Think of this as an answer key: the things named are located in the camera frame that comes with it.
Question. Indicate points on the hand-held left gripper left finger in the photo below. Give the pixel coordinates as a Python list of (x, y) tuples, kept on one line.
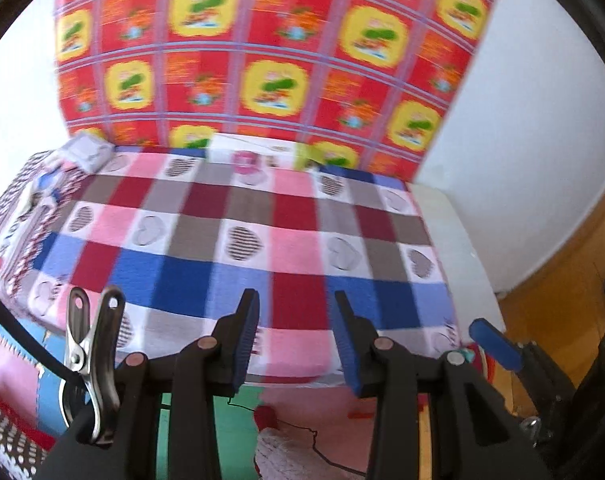
[(247, 340)]

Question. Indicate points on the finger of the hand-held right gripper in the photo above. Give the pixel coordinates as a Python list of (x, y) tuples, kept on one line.
[(492, 342)]

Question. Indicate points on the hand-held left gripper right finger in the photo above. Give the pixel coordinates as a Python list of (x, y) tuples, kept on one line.
[(347, 350)]

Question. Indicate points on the red bucket with green rim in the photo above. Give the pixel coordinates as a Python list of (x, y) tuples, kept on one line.
[(468, 356)]

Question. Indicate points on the white box with green end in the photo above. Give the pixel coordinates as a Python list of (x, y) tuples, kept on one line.
[(222, 147)]

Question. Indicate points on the metal spring clip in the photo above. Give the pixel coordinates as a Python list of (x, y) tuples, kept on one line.
[(532, 425), (90, 355)]

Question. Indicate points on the person's left red slipper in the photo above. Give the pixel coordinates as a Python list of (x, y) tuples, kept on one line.
[(267, 417)]

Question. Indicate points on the checked heart print blanket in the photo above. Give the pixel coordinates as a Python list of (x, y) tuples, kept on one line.
[(232, 235)]

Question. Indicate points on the small pink packet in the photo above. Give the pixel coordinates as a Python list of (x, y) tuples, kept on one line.
[(247, 162)]

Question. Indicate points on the white tissue packet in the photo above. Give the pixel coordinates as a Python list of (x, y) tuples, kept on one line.
[(90, 152)]

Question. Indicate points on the brown polka dot cloth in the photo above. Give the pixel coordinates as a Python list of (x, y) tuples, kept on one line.
[(12, 435)]

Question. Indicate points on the red floral wall cloth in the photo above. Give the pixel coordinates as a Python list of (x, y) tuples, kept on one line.
[(282, 60)]

